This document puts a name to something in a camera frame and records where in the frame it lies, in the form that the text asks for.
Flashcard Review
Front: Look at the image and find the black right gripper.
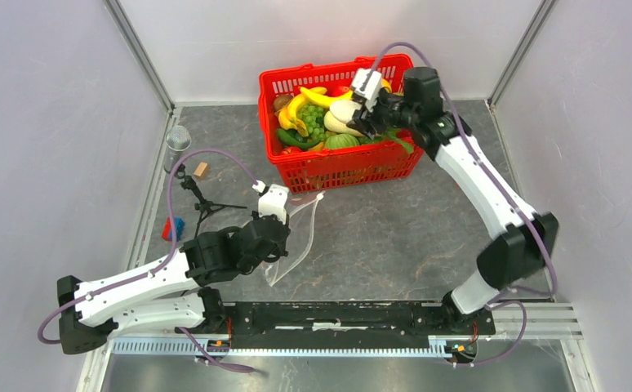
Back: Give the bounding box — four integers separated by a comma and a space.
347, 89, 418, 140

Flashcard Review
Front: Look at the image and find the clear zip top bag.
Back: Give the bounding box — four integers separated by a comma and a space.
264, 191, 325, 287

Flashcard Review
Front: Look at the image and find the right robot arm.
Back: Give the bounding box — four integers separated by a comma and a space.
349, 67, 559, 333

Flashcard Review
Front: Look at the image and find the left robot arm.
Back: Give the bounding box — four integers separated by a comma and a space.
56, 215, 290, 354

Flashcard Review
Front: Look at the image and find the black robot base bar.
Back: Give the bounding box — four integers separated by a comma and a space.
194, 301, 496, 350

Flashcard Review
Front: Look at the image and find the white long squash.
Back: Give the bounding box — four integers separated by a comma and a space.
323, 100, 363, 137

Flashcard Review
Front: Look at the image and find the black mini tripod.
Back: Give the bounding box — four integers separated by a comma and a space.
174, 164, 247, 237

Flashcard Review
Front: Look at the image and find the yellow banana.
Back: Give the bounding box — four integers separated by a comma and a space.
277, 94, 311, 140
300, 87, 353, 109

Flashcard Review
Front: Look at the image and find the green grape bunch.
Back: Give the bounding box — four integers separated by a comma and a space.
297, 103, 327, 142

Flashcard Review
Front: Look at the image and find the red plastic basket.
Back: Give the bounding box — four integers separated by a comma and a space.
258, 57, 422, 194

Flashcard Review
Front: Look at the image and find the small wooden block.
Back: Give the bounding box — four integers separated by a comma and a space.
193, 162, 210, 180

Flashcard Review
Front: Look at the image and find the red blue toy brick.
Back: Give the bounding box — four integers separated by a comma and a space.
161, 216, 185, 242

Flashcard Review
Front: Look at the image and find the dark green cucumber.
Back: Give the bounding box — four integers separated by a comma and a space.
275, 128, 320, 150

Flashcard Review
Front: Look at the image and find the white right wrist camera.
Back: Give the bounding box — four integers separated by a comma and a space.
350, 68, 383, 110

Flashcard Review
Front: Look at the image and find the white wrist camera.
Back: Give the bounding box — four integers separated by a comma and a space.
252, 180, 290, 224
350, 68, 383, 110

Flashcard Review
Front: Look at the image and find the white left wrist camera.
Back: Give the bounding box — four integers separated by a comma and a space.
252, 180, 290, 224

